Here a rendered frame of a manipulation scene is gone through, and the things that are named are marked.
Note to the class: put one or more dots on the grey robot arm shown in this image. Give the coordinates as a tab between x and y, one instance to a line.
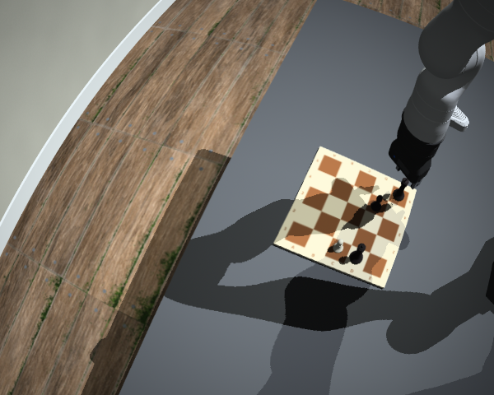
446	43

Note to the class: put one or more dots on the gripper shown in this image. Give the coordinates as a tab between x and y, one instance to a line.
420	138

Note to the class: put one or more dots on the white pawn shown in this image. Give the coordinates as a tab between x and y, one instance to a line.
338	247

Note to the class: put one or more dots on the black chess piece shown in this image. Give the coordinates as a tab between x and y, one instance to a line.
357	256
398	193
376	206

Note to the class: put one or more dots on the cream and brown chessboard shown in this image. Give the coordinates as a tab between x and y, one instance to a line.
334	203

